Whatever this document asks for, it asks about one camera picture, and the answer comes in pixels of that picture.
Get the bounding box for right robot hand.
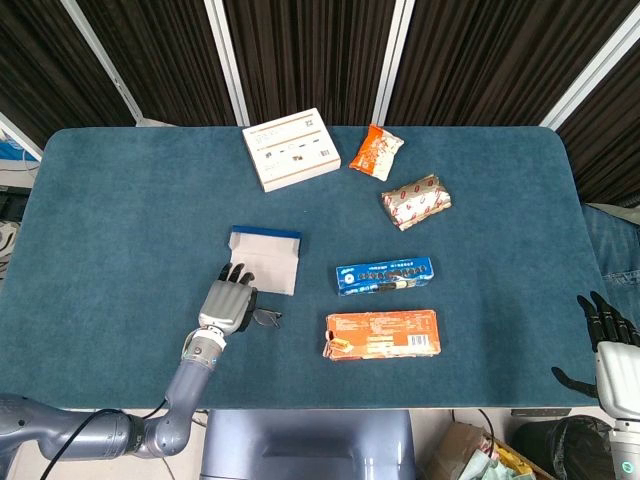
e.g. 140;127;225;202
551;291;640;424

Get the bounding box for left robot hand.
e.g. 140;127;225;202
198;262;259;335

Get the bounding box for eyeglasses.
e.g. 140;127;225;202
251;308;284;330

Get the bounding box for blue glasses case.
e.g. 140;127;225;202
224;225;304;298

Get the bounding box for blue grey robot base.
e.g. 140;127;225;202
199;408;419;480

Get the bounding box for orange torn carton box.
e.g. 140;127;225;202
322;308;443;361

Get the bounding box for blue cookie pack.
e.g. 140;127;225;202
335;256;435;298

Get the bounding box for white flat product box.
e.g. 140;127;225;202
241;107;343;194

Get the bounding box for brown cardboard box with waste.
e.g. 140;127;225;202
424;421;556;480

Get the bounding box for grey power strip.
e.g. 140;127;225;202
510;407;572;418

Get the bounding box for black trash bag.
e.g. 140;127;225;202
512;414;614;480

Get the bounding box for blue denim jeans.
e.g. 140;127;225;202
582;202;640;346

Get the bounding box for teal table cloth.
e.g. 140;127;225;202
0;125;615;412

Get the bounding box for orange white snack packet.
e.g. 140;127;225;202
348;123;405;182

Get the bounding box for silver packet with red rings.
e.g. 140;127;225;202
380;173;454;232

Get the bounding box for blue white carton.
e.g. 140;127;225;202
0;139;40;174

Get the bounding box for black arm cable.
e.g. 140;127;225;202
35;397;169;480

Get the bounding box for aluminium frame post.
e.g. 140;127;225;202
538;3;640;132
60;0;147;127
202;0;251;127
0;111;45;162
372;0;417;127

